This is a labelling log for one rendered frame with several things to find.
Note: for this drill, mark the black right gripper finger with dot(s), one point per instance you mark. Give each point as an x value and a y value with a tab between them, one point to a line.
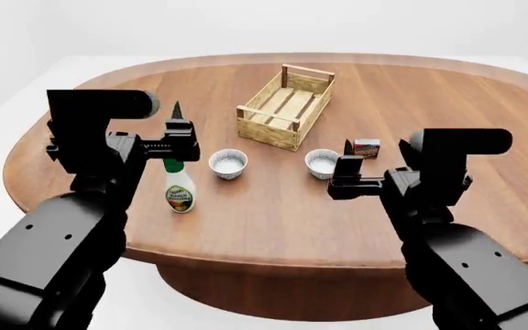
350	166

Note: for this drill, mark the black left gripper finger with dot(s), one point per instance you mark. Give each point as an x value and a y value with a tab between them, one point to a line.
179	129

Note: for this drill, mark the white patterned ceramic bowl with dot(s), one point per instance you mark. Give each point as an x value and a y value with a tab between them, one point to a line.
228	163
319	161

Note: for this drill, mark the slatted wooden crate tray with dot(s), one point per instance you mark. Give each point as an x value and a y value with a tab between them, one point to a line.
287	103

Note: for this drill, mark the small brown red carton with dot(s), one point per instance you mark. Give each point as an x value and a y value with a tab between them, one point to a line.
368	148

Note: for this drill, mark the ranch dressing bottle green cap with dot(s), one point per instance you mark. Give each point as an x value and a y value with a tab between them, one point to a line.
180	196

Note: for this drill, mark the black left wrist camera cylinder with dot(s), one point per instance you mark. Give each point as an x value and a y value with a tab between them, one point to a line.
103	103

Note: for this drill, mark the black wrist camera cylinder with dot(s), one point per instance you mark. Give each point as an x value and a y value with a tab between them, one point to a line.
465	141
103	103

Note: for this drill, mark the black right wrist camera cylinder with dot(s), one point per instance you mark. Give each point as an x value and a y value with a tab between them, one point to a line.
465	141

